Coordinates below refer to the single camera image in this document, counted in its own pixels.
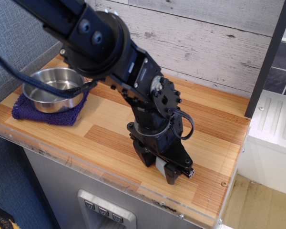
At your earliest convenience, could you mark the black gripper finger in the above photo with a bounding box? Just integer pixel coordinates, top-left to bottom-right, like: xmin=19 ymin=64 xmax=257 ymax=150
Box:
xmin=164 ymin=163 xmax=182 ymax=185
xmin=133 ymin=139 xmax=156 ymax=167

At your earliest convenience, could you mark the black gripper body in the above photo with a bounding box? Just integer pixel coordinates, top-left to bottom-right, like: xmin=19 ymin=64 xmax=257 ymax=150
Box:
xmin=127 ymin=114 xmax=194 ymax=178

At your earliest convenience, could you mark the grey cube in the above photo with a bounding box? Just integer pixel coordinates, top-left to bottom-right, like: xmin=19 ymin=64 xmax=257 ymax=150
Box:
xmin=155 ymin=157 xmax=167 ymax=177

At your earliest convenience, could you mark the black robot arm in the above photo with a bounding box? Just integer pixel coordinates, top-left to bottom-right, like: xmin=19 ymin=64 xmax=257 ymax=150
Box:
xmin=18 ymin=0 xmax=194 ymax=185

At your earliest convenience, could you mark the silver dispenser panel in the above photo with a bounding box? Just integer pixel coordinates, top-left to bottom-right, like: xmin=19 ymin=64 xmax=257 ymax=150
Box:
xmin=78 ymin=189 xmax=137 ymax=229

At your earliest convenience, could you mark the white toy sink unit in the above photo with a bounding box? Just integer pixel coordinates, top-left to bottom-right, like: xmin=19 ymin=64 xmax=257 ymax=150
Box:
xmin=237 ymin=90 xmax=286 ymax=193

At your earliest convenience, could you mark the stainless steel pot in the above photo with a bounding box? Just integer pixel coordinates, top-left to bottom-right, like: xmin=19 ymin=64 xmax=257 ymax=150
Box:
xmin=22 ymin=67 xmax=85 ymax=113

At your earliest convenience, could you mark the purple towel cloth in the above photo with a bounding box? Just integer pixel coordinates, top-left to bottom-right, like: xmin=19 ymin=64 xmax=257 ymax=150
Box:
xmin=11 ymin=92 xmax=89 ymax=126

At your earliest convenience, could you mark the clear acrylic edge guard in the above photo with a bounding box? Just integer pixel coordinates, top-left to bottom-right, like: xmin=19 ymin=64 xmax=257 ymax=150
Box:
xmin=0 ymin=116 xmax=249 ymax=229

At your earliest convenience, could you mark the yellow black object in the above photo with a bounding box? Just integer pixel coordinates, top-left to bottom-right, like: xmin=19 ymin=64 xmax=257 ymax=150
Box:
xmin=0 ymin=216 xmax=20 ymax=229

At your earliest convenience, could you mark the black braided cable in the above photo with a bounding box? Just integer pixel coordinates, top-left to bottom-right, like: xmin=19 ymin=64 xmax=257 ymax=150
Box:
xmin=0 ymin=44 xmax=98 ymax=99

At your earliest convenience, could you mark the dark right post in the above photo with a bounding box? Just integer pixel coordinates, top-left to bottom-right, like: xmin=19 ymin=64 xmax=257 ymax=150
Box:
xmin=245 ymin=0 xmax=286 ymax=118

